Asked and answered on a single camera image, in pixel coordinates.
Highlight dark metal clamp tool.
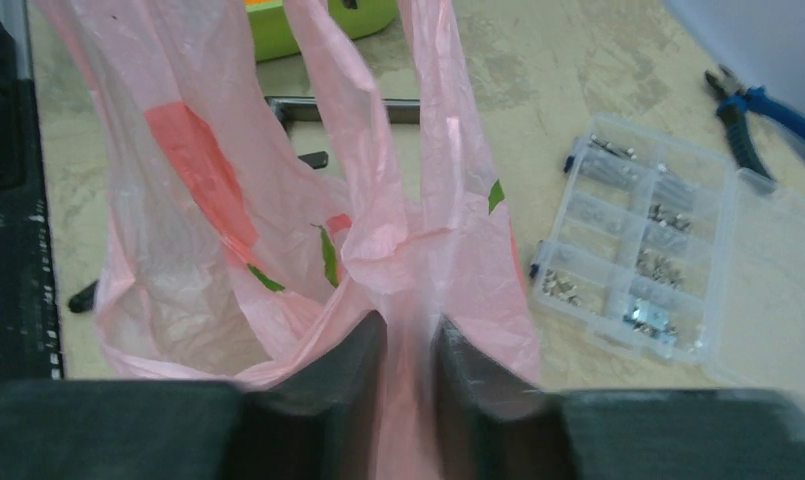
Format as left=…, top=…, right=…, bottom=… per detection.
left=264, top=96, right=420, bottom=170

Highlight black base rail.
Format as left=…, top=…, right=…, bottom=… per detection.
left=0, top=1, right=65, bottom=380

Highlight blue handled pliers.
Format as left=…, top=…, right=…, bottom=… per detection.
left=704, top=65, right=805, bottom=182

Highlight pink plastic bag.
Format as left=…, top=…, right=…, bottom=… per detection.
left=39, top=1, right=540, bottom=479

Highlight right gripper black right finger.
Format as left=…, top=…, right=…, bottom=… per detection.
left=434, top=319, right=805, bottom=479

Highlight green plastic fruit tray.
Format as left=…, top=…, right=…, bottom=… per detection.
left=245, top=1, right=398, bottom=62

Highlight clear compartment screw box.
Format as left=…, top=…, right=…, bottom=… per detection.
left=530, top=113, right=805, bottom=397

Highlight black handled wire stripper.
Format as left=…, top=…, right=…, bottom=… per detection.
left=67, top=280, right=98, bottom=314

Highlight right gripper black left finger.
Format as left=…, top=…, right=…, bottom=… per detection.
left=0, top=312, right=386, bottom=479

